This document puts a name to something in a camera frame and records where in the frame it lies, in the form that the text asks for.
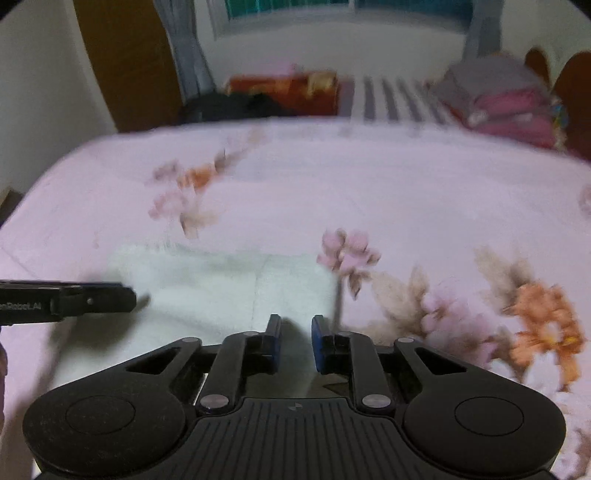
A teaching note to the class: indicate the pink floral bedsheet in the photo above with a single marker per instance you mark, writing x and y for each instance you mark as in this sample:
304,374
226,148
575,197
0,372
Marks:
323,194

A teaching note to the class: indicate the window with white frame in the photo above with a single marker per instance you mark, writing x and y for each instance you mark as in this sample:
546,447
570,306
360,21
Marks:
351,14

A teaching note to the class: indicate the colourful printed cloth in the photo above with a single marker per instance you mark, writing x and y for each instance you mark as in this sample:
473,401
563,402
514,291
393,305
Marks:
559,122

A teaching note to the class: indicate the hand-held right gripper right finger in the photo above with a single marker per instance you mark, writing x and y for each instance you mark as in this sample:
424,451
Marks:
318,344

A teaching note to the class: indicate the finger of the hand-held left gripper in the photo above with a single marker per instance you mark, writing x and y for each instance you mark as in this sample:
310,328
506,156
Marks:
99,299

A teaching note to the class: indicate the brown wooden door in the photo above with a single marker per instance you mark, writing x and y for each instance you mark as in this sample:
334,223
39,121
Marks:
129,64

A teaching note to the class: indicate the red floral pillow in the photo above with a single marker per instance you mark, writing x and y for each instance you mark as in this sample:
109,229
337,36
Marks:
286,92

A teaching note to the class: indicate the black cloth bundle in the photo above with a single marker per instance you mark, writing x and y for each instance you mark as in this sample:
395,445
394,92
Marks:
231,108

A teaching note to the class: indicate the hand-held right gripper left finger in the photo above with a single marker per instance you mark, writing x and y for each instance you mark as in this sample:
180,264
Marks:
276,344

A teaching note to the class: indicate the grey striped pillow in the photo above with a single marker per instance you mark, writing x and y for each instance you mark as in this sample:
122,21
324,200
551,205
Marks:
392,99

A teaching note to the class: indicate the grey curtain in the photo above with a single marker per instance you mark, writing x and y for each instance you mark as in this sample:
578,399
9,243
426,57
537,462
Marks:
482,27
187,46

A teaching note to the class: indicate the pink folded garment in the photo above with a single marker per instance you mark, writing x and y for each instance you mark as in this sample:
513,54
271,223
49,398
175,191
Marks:
512,115

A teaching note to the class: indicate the grey folded garment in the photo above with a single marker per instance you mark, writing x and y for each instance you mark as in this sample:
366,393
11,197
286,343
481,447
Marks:
489,78

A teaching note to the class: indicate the small white cloth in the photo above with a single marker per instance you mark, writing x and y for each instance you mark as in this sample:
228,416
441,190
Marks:
207,286

